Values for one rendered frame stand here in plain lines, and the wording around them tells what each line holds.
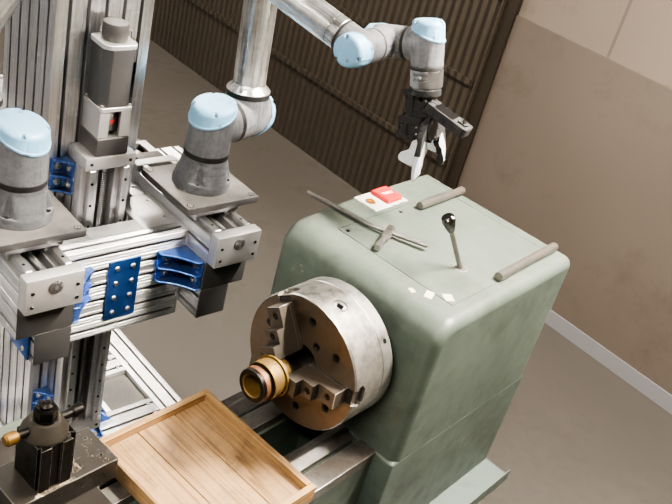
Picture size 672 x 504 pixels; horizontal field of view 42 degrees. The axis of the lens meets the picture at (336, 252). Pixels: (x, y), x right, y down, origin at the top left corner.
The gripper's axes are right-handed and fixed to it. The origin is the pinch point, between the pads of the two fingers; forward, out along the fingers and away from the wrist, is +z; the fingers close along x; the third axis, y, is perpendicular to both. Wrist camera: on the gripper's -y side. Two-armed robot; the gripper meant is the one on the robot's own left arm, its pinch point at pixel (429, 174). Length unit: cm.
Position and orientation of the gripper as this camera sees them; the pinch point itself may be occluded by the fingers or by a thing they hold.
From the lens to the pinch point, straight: 206.1
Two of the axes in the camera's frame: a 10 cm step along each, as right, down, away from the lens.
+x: -5.2, 3.2, -7.9
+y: -8.5, -2.1, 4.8
